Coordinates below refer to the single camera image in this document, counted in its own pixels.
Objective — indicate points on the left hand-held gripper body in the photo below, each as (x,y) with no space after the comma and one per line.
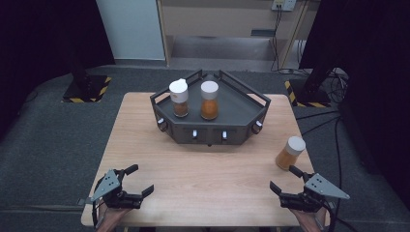
(109,187)

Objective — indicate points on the black curtain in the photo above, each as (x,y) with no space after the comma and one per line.
(38,38)
(374,64)

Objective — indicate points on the spice jar with round cap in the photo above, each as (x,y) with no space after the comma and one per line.
(209,108)
(286,156)

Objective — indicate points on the spice jar with flip lid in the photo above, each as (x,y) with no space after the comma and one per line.
(179,106)

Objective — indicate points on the black stand with striped base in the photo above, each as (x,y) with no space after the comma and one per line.
(311,93)
(85,88)

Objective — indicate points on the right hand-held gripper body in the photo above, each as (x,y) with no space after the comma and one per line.
(319,188)

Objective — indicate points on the dark wall box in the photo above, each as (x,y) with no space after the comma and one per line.
(263,33)

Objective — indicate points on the white panel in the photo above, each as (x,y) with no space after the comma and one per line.
(132,29)

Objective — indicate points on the dark grey corner spice rack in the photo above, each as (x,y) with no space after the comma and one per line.
(235,109)

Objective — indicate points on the white wall socket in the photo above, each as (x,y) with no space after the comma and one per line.
(283,4)

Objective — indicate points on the person's left hand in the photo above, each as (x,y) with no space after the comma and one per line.
(109,219)

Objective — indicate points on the person's right hand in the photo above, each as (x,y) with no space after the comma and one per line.
(311,222)

